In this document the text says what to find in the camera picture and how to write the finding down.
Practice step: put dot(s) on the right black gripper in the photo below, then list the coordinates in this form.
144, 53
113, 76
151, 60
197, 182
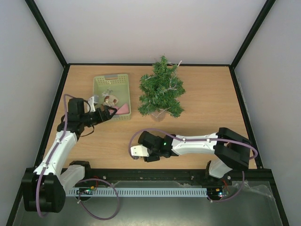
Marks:
152, 158

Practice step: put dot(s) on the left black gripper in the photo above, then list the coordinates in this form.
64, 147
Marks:
106, 113

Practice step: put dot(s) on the green plastic basket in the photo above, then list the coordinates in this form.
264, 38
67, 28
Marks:
119, 83

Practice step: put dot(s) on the small green christmas tree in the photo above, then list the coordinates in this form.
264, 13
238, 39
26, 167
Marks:
161, 90

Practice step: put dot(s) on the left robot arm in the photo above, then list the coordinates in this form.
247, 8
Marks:
44, 188

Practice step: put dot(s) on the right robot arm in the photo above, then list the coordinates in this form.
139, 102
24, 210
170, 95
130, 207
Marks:
231, 149

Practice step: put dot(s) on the pink ornaments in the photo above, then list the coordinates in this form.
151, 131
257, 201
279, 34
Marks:
124, 109

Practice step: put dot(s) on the brown gingerbread ornament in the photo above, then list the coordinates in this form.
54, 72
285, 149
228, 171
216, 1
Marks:
110, 101

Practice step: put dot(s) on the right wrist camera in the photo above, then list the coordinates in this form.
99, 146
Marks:
139, 151

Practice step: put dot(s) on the white slotted cable duct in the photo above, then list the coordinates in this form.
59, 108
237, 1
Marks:
139, 192

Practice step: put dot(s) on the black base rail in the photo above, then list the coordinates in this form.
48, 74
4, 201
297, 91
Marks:
195, 177

